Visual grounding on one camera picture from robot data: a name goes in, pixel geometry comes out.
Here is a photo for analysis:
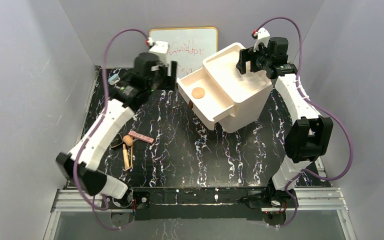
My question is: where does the white drawer organizer box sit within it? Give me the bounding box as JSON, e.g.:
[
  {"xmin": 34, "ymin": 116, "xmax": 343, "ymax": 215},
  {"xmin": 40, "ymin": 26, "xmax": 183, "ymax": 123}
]
[{"xmin": 202, "ymin": 42, "xmax": 273, "ymax": 133}]

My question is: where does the round orange makeup sponge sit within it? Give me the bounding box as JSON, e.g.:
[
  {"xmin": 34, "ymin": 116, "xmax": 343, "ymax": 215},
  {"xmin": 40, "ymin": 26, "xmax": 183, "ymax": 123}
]
[{"xmin": 191, "ymin": 87, "xmax": 206, "ymax": 99}]

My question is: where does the white top drawer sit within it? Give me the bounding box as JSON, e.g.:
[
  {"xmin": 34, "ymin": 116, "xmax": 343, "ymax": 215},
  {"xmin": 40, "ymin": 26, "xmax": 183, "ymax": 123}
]
[{"xmin": 176, "ymin": 67, "xmax": 234, "ymax": 131}]

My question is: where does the pink lipstick box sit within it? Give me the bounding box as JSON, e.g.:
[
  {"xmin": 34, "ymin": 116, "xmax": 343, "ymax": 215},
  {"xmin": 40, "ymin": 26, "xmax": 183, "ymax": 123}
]
[{"xmin": 128, "ymin": 130, "xmax": 154, "ymax": 144}]

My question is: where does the teardrop orange makeup sponge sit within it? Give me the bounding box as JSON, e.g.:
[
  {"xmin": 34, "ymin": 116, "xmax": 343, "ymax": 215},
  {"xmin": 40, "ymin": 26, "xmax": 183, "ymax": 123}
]
[{"xmin": 122, "ymin": 135, "xmax": 134, "ymax": 147}]

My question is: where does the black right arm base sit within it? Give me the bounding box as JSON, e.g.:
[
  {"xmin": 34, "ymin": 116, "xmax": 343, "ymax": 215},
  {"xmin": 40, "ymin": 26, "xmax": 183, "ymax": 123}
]
[{"xmin": 236, "ymin": 185, "xmax": 297, "ymax": 213}]

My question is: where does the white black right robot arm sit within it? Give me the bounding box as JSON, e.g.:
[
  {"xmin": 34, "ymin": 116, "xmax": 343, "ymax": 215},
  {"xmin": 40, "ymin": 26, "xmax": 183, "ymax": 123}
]
[{"xmin": 236, "ymin": 37, "xmax": 334, "ymax": 201}]

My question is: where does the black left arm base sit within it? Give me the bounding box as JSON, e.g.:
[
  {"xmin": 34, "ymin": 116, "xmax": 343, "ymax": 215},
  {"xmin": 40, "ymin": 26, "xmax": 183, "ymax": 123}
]
[{"xmin": 101, "ymin": 187, "xmax": 151, "ymax": 210}]

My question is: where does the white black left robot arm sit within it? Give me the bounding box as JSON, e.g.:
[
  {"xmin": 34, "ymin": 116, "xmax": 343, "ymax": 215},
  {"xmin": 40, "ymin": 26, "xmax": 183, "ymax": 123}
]
[{"xmin": 56, "ymin": 52, "xmax": 178, "ymax": 199}]

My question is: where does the light blue small stapler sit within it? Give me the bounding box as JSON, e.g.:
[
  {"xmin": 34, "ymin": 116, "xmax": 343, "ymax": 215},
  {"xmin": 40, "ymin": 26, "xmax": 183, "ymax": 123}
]
[{"xmin": 107, "ymin": 74, "xmax": 120, "ymax": 86}]

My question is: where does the yellow framed whiteboard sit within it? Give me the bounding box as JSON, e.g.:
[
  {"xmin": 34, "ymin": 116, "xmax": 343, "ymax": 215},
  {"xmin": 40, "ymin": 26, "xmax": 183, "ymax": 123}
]
[{"xmin": 149, "ymin": 27, "xmax": 218, "ymax": 79}]

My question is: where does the black compact powder case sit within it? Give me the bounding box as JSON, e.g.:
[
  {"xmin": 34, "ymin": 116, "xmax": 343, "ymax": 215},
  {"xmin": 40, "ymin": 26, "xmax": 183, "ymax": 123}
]
[{"xmin": 109, "ymin": 138, "xmax": 124, "ymax": 149}]

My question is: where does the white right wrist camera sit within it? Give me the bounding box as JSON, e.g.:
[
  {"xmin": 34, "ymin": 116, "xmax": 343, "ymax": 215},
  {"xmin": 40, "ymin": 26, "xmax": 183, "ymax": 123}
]
[{"xmin": 251, "ymin": 27, "xmax": 270, "ymax": 52}]

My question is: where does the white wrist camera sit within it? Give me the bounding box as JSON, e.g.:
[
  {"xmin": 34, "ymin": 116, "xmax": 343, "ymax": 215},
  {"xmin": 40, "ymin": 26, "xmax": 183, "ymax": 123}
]
[
  {"xmin": 146, "ymin": 37, "xmax": 169, "ymax": 58},
  {"xmin": 251, "ymin": 27, "xmax": 270, "ymax": 52}
]

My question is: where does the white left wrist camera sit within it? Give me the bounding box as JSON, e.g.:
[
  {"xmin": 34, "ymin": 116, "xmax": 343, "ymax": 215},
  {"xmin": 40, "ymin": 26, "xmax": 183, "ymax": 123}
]
[{"xmin": 146, "ymin": 37, "xmax": 169, "ymax": 58}]

